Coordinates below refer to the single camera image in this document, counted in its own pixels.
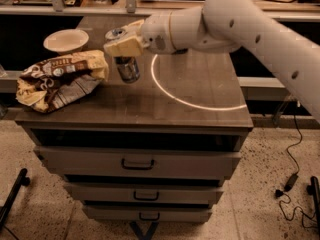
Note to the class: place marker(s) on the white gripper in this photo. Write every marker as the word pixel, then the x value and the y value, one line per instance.
pixel 155 32

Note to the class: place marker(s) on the red bull can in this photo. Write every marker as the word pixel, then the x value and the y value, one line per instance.
pixel 126 66

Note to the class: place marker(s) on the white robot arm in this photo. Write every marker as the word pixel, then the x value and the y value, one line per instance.
pixel 224 26

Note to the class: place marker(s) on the white bowl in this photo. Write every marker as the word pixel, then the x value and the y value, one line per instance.
pixel 66 41

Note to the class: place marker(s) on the brown yellow chip bag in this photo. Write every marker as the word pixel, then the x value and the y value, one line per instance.
pixel 56 82

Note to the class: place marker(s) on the grey drawer cabinet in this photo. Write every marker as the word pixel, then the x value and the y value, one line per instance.
pixel 190 101

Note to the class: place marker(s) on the top drawer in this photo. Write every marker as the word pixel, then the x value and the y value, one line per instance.
pixel 138 163

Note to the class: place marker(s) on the drawer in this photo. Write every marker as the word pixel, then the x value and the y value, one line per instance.
pixel 99 192
pixel 138 163
pixel 152 214

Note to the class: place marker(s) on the middle drawer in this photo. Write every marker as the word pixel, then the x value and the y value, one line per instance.
pixel 99 192

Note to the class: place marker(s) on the bottom drawer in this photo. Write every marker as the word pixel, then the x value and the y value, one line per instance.
pixel 152 214

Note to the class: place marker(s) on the black stand leg left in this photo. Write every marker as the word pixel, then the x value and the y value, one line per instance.
pixel 21 180

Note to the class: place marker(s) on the black stand leg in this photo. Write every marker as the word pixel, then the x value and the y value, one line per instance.
pixel 21 180
pixel 314 191

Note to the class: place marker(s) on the black stand leg right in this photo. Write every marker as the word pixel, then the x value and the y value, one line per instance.
pixel 314 191

